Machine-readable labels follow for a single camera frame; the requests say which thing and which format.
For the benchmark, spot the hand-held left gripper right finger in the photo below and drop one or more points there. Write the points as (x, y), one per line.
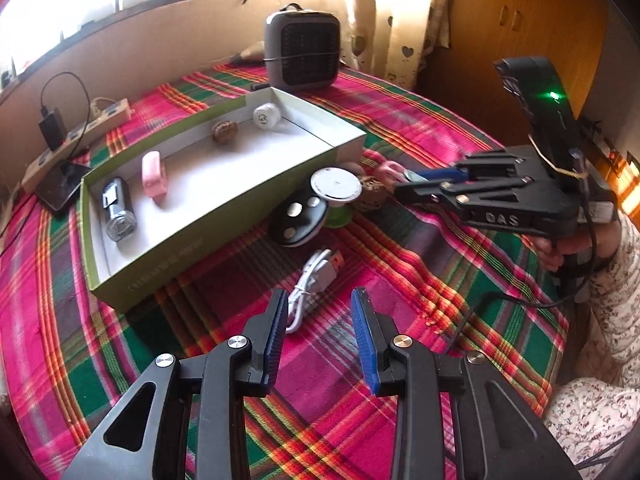
(365, 345)

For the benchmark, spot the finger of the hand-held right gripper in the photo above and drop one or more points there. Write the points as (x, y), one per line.
(440, 175)
(420, 193)

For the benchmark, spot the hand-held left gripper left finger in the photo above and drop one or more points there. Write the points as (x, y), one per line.
(272, 345)

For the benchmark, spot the carved brown walnut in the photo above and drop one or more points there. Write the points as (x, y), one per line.
(372, 195)

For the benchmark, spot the green spool with white disc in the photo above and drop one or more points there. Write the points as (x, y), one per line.
(335, 185)

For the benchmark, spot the black oval key fob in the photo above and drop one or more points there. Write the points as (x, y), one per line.
(295, 220)

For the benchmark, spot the green cardboard box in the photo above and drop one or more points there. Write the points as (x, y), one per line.
(225, 225)

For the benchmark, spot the white ribbed round cap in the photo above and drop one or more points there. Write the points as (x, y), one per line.
(265, 116)

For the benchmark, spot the black bike light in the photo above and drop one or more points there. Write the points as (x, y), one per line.
(120, 215)

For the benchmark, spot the smooth brown walnut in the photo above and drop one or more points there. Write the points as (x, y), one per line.
(222, 132)

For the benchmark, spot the pink oval case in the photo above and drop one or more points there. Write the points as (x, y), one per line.
(152, 175)

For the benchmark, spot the person's right forearm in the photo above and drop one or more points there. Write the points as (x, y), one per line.
(620, 300)

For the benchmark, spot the person's right hand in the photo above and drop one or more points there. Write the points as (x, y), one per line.
(610, 242)

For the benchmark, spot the plaid tablecloth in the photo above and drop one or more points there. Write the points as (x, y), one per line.
(150, 360)

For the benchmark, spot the heart print curtain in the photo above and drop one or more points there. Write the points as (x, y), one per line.
(390, 20)

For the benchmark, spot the wooden wardrobe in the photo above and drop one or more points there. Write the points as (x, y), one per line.
(500, 20)

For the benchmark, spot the grey portable heater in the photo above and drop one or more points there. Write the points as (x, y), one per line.
(302, 50)

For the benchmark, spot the beige pointed object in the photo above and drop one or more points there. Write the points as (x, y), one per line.
(250, 52)

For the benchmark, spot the person's floral clothed leg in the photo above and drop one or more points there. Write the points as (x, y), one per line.
(590, 420)

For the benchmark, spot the black smartphone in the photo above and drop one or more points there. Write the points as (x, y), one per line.
(60, 187)

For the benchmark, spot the beige power strip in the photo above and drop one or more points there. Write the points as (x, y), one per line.
(95, 127)

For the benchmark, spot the white power plug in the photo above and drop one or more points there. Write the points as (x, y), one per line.
(102, 105)

